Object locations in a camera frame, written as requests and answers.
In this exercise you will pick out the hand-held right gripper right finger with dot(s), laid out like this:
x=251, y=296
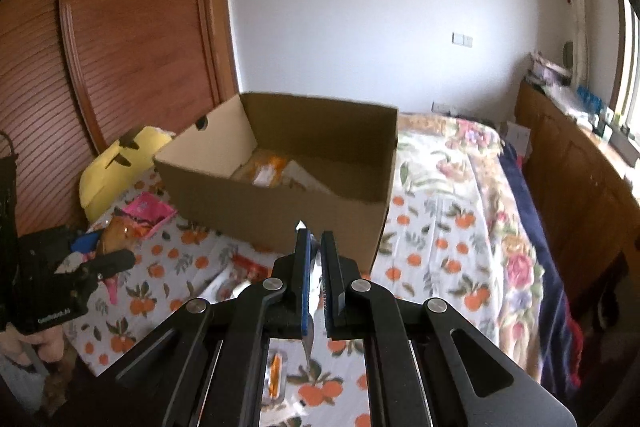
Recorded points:
x=330, y=297

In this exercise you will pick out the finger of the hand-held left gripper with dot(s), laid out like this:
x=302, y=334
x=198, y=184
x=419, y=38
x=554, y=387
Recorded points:
x=107, y=263

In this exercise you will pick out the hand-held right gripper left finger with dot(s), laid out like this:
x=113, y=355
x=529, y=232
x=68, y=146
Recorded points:
x=302, y=292

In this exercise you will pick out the brown snack packet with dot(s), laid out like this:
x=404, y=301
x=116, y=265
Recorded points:
x=120, y=232

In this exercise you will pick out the cardboard box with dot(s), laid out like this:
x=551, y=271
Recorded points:
x=280, y=217

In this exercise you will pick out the red orange snack packet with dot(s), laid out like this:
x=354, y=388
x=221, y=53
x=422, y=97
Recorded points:
x=245, y=266

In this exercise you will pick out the pink snack packet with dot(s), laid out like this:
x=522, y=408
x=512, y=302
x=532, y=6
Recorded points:
x=147, y=209

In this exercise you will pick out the yellow plush toy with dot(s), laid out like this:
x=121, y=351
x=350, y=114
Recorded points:
x=107, y=187

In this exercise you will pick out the long clear snack packet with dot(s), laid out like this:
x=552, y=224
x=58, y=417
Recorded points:
x=275, y=372

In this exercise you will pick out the orange fruit print tablecloth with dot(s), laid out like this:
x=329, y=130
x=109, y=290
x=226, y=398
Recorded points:
x=430, y=227

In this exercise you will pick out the floral bed sheet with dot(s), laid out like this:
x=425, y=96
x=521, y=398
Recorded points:
x=515, y=267

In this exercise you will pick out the navy blue blanket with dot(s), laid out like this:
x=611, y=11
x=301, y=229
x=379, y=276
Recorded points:
x=535, y=227

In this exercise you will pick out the wooden slatted wardrobe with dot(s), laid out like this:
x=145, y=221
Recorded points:
x=125, y=32

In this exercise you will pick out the white paper bag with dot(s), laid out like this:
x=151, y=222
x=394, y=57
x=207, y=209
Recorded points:
x=517, y=138

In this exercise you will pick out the red cloth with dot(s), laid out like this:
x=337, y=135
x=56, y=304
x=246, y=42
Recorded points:
x=577, y=342

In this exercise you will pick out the long wooden cabinet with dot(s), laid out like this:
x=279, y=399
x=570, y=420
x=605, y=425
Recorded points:
x=575, y=167

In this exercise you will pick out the row of blue bottles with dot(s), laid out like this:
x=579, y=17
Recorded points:
x=589, y=98

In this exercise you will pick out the wooden framed window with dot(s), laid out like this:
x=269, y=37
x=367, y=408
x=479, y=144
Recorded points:
x=631, y=72

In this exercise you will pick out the white wall switch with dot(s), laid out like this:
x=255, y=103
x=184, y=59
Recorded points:
x=462, y=39

